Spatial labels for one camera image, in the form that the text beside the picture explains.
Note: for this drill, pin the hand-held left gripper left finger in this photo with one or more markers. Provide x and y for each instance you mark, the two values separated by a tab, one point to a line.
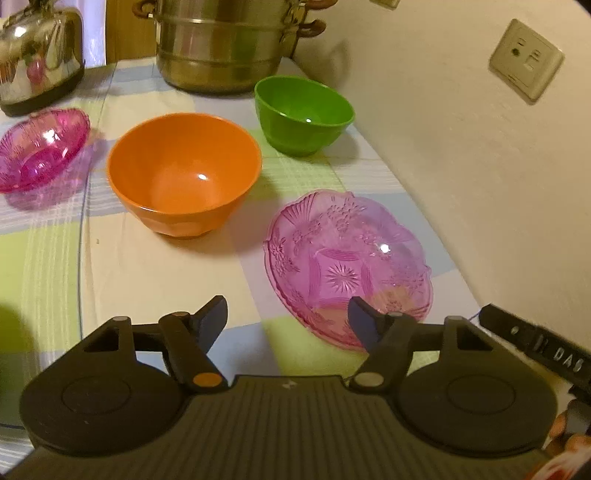
214	318

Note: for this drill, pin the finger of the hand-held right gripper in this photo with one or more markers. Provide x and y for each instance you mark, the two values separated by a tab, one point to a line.
501	323

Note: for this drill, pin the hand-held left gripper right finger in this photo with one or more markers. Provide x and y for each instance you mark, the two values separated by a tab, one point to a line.
362	323

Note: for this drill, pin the pink patterned glass plate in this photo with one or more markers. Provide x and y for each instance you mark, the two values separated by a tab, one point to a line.
346	263

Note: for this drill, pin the orange plastic bowl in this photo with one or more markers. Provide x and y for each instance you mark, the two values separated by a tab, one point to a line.
184	170

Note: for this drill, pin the green plastic bowl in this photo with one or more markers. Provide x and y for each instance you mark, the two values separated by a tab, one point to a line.
300	106

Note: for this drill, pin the pink glass bowl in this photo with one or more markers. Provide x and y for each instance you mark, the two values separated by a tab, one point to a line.
41	147

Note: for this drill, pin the person's right hand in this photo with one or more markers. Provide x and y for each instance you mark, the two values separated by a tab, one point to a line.
565	434

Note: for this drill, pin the stainless steel steamer pot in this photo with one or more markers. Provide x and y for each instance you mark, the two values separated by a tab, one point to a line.
221	50

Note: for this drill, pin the light purple curtain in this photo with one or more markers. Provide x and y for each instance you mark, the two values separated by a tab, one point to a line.
94	32

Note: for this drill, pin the shiny steel kettle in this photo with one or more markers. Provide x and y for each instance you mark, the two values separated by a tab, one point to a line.
37	55

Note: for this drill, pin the beige wall power socket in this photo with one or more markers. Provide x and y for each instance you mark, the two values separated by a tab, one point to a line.
387	2

